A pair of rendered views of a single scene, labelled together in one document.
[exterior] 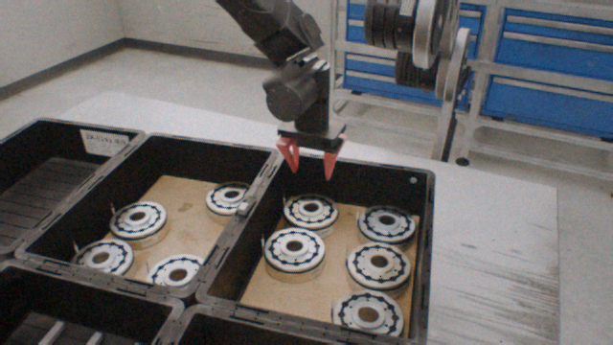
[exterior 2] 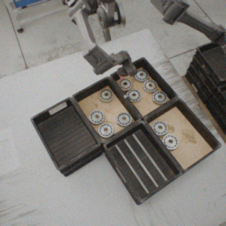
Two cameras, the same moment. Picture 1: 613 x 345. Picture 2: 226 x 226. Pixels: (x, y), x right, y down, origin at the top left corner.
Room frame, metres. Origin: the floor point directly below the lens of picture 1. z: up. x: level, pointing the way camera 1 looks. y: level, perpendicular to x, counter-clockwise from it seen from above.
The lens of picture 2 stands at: (0.11, 0.72, 2.31)
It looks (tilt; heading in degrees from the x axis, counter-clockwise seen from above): 64 degrees down; 315
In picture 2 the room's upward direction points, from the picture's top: 3 degrees counter-clockwise
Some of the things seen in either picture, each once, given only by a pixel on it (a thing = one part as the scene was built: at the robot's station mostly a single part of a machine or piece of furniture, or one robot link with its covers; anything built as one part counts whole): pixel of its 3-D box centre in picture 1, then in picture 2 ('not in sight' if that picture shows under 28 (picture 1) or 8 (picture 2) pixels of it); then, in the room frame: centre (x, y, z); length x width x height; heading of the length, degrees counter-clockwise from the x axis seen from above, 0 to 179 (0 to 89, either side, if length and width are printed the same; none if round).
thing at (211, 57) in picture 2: not in sight; (213, 72); (0.30, -0.92, 0.37); 0.40 x 0.30 x 0.45; 155
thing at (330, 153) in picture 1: (321, 154); not in sight; (0.66, -0.03, 0.99); 0.07 x 0.07 x 0.09; 68
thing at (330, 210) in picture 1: (310, 210); (125, 84); (0.67, -0.01, 0.86); 0.10 x 0.10 x 0.01
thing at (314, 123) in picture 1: (311, 115); (126, 67); (0.67, -0.01, 1.06); 0.10 x 0.07 x 0.07; 68
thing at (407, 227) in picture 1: (387, 222); (141, 74); (0.63, -0.15, 0.86); 0.10 x 0.10 x 0.01
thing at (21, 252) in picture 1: (165, 199); (105, 108); (0.62, 0.24, 0.92); 0.40 x 0.30 x 0.02; 165
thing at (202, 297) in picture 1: (334, 229); (143, 86); (0.54, -0.05, 0.92); 0.40 x 0.30 x 0.02; 165
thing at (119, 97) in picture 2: (170, 222); (105, 111); (0.62, 0.24, 0.87); 0.40 x 0.30 x 0.11; 165
